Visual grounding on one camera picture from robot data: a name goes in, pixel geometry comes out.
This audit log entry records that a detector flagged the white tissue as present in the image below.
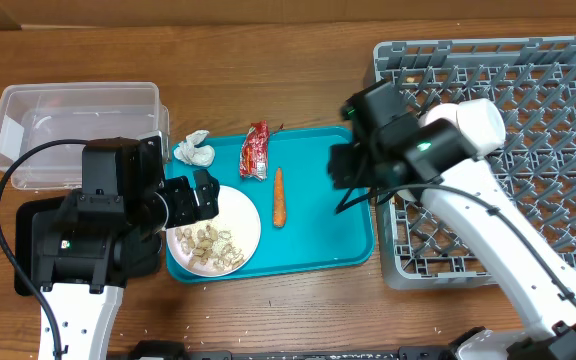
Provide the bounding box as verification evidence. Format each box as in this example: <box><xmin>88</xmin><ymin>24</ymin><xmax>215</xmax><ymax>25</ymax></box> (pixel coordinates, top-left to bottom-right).
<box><xmin>173</xmin><ymin>130</ymin><xmax>216</xmax><ymax>167</ymax></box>

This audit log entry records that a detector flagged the red snack wrapper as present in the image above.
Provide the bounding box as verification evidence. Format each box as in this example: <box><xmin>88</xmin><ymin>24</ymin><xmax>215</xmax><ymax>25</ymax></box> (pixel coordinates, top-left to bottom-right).
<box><xmin>239</xmin><ymin>120</ymin><xmax>284</xmax><ymax>181</ymax></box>

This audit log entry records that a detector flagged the orange carrot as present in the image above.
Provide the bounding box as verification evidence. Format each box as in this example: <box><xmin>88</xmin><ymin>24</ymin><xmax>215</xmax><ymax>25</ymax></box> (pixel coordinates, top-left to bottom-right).
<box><xmin>273</xmin><ymin>168</ymin><xmax>287</xmax><ymax>228</ymax></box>

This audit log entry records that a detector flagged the small white cup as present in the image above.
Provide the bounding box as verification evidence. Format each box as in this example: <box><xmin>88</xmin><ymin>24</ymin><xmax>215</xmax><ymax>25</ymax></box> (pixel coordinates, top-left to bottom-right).
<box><xmin>397</xmin><ymin>189</ymin><xmax>417</xmax><ymax>202</ymax></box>

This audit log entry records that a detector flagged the white bowl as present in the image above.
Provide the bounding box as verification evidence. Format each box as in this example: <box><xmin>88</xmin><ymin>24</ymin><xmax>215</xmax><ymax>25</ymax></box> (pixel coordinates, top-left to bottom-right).
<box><xmin>456</xmin><ymin>99</ymin><xmax>506</xmax><ymax>156</ymax></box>

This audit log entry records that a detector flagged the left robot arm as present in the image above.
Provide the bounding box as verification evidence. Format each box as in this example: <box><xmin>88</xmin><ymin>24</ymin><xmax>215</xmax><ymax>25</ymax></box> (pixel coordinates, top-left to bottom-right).
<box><xmin>31</xmin><ymin>138</ymin><xmax>220</xmax><ymax>359</ymax></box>

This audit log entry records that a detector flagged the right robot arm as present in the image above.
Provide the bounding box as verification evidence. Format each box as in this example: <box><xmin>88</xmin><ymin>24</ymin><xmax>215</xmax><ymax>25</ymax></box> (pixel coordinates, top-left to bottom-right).
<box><xmin>328</xmin><ymin>80</ymin><xmax>576</xmax><ymax>359</ymax></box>

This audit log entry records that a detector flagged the clear plastic waste bin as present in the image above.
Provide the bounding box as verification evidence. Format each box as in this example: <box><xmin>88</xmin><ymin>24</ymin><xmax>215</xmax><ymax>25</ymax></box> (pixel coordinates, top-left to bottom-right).
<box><xmin>0</xmin><ymin>82</ymin><xmax>171</xmax><ymax>172</ymax></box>

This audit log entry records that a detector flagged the grey dishwasher rack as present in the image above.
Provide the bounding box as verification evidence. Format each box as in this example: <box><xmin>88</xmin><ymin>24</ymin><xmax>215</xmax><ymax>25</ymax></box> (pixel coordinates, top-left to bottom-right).
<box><xmin>373</xmin><ymin>36</ymin><xmax>576</xmax><ymax>270</ymax></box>

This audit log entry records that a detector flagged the white plate with food scraps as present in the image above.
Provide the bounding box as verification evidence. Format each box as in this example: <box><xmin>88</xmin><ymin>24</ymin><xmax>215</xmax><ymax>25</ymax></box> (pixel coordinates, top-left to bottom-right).
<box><xmin>166</xmin><ymin>186</ymin><xmax>261</xmax><ymax>278</ymax></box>

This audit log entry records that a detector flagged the teal plastic serving tray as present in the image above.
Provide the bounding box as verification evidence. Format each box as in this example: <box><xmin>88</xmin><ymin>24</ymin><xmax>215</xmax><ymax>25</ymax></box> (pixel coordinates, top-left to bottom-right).
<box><xmin>164</xmin><ymin>125</ymin><xmax>376</xmax><ymax>285</ymax></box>

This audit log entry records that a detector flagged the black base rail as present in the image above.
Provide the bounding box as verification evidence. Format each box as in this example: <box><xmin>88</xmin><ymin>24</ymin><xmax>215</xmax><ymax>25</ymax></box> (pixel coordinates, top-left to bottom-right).
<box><xmin>106</xmin><ymin>340</ymin><xmax>457</xmax><ymax>360</ymax></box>

